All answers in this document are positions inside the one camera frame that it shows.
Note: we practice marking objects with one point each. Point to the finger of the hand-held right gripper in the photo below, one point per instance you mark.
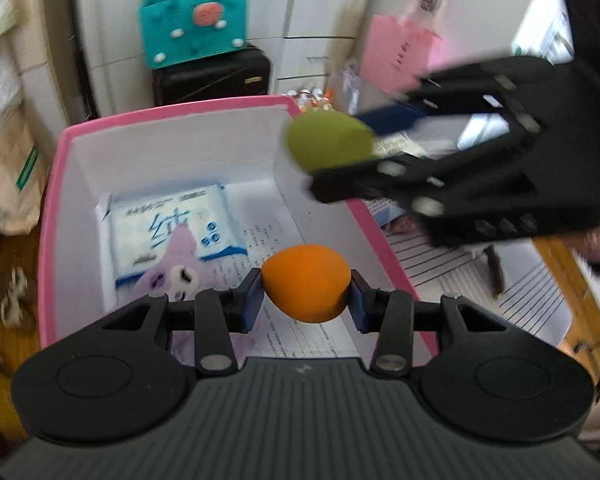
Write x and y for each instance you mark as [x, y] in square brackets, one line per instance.
[360, 180]
[395, 117]

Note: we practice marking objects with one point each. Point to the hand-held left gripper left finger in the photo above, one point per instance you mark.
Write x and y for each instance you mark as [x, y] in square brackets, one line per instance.
[252, 301]

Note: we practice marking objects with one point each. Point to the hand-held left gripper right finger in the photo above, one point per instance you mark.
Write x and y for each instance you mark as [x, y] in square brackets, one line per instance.
[357, 306]

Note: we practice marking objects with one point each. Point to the green soft ball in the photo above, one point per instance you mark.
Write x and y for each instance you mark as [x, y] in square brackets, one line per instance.
[325, 140]

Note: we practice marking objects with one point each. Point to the orange soft ball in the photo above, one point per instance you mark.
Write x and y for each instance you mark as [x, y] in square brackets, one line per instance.
[305, 280]

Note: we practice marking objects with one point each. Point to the purple plush toy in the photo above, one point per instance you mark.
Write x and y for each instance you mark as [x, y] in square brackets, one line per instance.
[180, 250]

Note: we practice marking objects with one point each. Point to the blue white wet wipes packet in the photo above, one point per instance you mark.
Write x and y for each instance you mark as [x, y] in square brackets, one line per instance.
[140, 225]

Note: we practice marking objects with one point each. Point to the pink storage box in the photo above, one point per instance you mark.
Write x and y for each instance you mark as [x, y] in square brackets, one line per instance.
[180, 145]

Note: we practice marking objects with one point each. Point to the pink paper gift bag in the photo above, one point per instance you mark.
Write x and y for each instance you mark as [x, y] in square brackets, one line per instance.
[390, 55]

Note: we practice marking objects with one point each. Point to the pack of small bottles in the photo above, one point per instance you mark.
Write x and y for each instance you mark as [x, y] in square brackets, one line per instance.
[312, 97]

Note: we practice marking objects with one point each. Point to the white door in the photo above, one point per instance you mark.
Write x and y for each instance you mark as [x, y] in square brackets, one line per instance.
[540, 25]

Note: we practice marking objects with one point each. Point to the grey wardrobe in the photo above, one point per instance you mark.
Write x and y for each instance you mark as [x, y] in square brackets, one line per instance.
[300, 0]

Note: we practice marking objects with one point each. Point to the black suitcase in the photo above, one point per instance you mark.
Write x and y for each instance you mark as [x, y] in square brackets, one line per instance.
[205, 80]

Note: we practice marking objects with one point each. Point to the teal felt handbag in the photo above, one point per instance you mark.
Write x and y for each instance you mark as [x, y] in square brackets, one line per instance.
[180, 15]

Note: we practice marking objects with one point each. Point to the brown paper bag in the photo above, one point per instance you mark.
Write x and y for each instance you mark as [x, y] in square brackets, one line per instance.
[10, 185]

